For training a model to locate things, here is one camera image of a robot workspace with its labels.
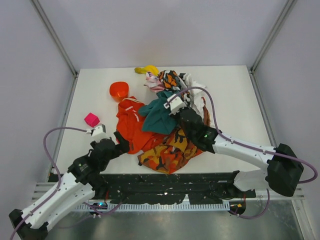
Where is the white cloth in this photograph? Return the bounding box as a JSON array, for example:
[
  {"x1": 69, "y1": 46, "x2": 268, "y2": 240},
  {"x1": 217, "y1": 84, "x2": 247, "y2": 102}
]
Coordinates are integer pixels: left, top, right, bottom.
[{"x1": 179, "y1": 73, "x2": 206, "y2": 119}]

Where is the right aluminium frame post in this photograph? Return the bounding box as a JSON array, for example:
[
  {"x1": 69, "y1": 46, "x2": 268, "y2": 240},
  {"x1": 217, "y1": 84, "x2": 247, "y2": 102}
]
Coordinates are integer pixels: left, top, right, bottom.
[{"x1": 248, "y1": 0, "x2": 298, "y2": 75}]

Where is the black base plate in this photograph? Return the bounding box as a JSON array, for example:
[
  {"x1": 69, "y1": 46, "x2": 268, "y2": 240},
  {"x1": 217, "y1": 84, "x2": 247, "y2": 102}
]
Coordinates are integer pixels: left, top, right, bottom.
[{"x1": 94, "y1": 172, "x2": 256, "y2": 205}]

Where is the grey slotted cable duct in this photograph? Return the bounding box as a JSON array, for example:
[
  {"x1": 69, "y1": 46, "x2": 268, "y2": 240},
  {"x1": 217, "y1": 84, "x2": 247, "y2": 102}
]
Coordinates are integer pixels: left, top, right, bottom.
[{"x1": 79, "y1": 201, "x2": 230, "y2": 212}]

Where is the left aluminium frame post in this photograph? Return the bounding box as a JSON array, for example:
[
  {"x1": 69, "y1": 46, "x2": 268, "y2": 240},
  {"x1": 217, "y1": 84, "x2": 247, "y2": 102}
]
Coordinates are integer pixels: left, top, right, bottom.
[{"x1": 30, "y1": 0, "x2": 80, "y2": 78}]

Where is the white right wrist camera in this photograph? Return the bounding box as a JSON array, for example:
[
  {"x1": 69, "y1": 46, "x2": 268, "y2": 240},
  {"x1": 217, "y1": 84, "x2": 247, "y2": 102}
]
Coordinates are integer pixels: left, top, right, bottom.
[{"x1": 163, "y1": 94, "x2": 187, "y2": 115}]

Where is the teal cloth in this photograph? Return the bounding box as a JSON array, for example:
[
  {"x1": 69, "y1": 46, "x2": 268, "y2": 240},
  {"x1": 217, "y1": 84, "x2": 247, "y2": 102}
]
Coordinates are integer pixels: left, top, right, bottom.
[{"x1": 138, "y1": 91, "x2": 178, "y2": 135}]

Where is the black orange patterned cloth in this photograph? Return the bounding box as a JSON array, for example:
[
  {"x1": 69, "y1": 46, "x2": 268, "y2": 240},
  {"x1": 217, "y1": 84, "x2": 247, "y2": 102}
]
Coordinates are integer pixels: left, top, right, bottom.
[{"x1": 158, "y1": 70, "x2": 187, "y2": 93}]

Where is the pink patterned cloth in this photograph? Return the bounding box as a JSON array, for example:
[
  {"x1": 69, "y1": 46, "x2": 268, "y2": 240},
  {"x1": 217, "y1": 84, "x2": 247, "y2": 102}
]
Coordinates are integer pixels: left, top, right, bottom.
[{"x1": 143, "y1": 71, "x2": 165, "y2": 93}]

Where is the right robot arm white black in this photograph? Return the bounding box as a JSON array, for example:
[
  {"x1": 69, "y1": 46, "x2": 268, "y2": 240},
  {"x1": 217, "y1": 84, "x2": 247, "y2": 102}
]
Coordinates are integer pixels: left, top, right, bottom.
[{"x1": 178, "y1": 108, "x2": 304, "y2": 197}]

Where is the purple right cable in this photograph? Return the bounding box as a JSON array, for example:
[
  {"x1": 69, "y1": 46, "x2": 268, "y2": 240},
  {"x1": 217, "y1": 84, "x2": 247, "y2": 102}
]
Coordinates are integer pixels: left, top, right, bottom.
[{"x1": 167, "y1": 86, "x2": 318, "y2": 183}]

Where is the orange plastic bowl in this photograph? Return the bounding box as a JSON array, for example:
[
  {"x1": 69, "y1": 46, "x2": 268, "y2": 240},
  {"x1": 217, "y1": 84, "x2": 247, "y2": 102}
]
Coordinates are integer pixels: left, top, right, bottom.
[{"x1": 109, "y1": 81, "x2": 129, "y2": 103}]

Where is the aluminium frame post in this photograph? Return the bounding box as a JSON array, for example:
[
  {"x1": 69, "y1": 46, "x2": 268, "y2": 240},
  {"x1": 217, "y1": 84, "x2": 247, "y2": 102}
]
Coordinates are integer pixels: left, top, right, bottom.
[
  {"x1": 248, "y1": 0, "x2": 298, "y2": 75},
  {"x1": 30, "y1": 0, "x2": 80, "y2": 78}
]

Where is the pink cube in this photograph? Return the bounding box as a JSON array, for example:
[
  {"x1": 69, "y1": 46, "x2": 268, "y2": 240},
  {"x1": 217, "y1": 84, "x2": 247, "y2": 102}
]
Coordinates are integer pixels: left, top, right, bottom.
[{"x1": 84, "y1": 112, "x2": 100, "y2": 128}]

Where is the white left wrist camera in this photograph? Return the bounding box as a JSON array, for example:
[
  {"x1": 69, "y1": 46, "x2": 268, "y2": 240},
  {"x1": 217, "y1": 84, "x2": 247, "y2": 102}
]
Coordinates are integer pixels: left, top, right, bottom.
[{"x1": 86, "y1": 124, "x2": 107, "y2": 142}]

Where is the yellow banana bunch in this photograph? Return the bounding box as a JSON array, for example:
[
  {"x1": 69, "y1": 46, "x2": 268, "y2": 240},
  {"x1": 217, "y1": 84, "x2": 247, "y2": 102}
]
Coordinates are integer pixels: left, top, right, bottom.
[{"x1": 134, "y1": 65, "x2": 159, "y2": 76}]

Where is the orange brown camouflage cloth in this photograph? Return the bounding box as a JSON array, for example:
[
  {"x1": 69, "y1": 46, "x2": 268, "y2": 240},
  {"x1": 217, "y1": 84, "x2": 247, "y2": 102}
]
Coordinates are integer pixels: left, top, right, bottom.
[{"x1": 137, "y1": 123, "x2": 203, "y2": 174}]

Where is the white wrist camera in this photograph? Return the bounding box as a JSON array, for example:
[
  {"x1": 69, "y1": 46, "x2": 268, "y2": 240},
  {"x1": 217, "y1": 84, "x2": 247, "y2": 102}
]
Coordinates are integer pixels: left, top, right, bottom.
[
  {"x1": 163, "y1": 94, "x2": 187, "y2": 115},
  {"x1": 86, "y1": 124, "x2": 107, "y2": 142}
]

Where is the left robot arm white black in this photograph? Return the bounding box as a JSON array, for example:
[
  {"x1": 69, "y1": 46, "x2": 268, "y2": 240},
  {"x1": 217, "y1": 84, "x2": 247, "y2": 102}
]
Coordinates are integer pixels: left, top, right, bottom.
[{"x1": 9, "y1": 131, "x2": 130, "y2": 240}]

